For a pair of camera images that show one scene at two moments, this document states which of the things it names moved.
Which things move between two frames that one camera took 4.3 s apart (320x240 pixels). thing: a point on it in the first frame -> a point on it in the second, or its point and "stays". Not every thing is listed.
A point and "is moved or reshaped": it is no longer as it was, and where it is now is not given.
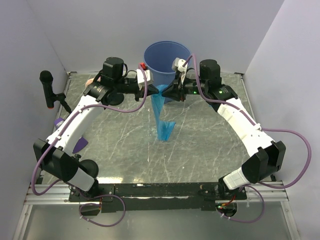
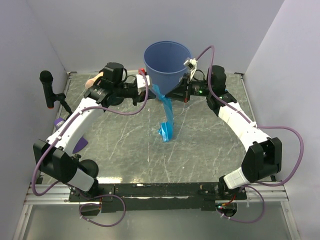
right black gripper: (175, 91) stays
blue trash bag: (164, 128) is moved or reshaped
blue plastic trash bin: (158, 57) stays
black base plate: (157, 198) stays
